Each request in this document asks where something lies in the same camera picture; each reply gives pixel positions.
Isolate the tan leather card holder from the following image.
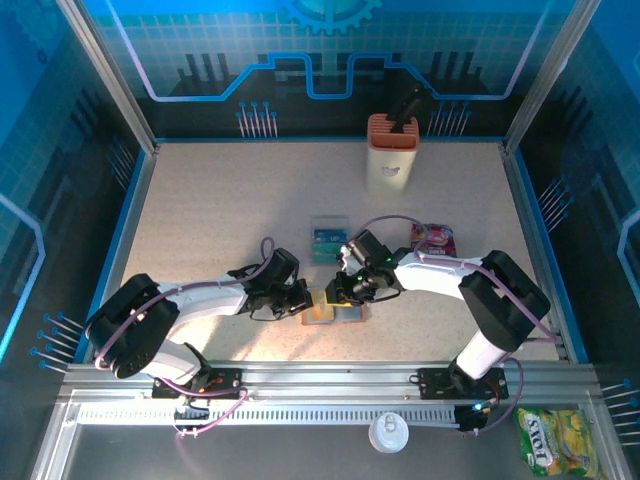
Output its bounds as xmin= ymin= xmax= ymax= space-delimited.
xmin=301 ymin=294 xmax=371 ymax=327

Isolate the teal credit card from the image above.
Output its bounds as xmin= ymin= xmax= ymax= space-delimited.
xmin=312 ymin=240 xmax=347 ymax=266

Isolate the purple red candy packet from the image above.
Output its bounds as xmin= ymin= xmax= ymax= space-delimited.
xmin=410 ymin=222 xmax=459 ymax=259

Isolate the beige knife block orange top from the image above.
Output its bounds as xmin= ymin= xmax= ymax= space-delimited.
xmin=364 ymin=113 xmax=420 ymax=198

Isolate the green Fox's candy bag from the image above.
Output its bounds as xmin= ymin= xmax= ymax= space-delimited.
xmin=514 ymin=407 xmax=601 ymax=479

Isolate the aluminium rail beam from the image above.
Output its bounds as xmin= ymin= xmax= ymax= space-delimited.
xmin=57 ymin=360 xmax=604 ymax=401

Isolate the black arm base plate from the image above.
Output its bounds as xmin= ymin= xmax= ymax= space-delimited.
xmin=151 ymin=367 xmax=245 ymax=400
xmin=416 ymin=367 xmax=510 ymax=401

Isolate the white slotted cable duct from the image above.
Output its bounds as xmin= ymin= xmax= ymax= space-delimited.
xmin=77 ymin=402 xmax=461 ymax=427

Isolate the black knife handle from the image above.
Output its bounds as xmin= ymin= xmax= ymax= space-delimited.
xmin=390 ymin=82 xmax=426 ymax=136

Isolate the aluminium frame post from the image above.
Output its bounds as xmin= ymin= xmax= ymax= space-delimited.
xmin=56 ymin=0 xmax=162 ymax=154
xmin=501 ymin=0 xmax=603 ymax=154

